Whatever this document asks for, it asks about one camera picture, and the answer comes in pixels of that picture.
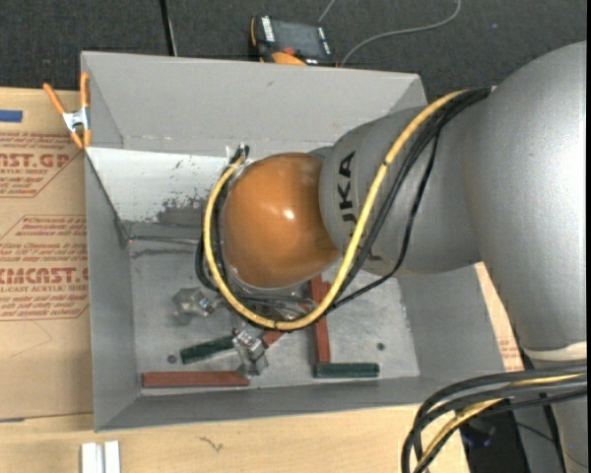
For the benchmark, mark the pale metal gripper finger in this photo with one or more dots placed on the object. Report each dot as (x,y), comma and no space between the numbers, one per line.
(250,348)
(191,303)

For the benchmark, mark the red-brown flat block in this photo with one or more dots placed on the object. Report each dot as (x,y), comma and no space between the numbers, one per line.
(273,337)
(192,379)
(321,343)

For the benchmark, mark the dark green flat block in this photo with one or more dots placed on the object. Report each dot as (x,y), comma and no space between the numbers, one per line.
(204,350)
(347,370)

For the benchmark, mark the brown cardboard board, red print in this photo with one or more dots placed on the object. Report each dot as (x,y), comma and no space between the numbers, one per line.
(39,353)

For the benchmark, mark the grey metal bin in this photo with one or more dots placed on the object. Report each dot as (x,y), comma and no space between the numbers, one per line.
(152,116)

